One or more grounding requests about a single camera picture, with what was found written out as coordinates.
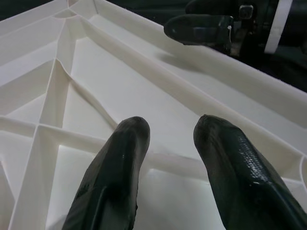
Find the white plastic table top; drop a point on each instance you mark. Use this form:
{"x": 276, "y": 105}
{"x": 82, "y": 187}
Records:
{"x": 144, "y": 83}

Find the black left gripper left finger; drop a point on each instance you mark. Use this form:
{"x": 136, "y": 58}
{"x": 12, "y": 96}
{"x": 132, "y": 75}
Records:
{"x": 110, "y": 187}

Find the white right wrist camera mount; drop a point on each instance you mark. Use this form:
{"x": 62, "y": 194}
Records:
{"x": 275, "y": 31}

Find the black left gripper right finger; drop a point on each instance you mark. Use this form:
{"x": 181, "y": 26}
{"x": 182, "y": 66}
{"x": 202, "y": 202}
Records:
{"x": 244, "y": 187}

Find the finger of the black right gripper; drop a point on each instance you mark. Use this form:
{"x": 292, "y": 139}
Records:
{"x": 196, "y": 30}
{"x": 211, "y": 7}

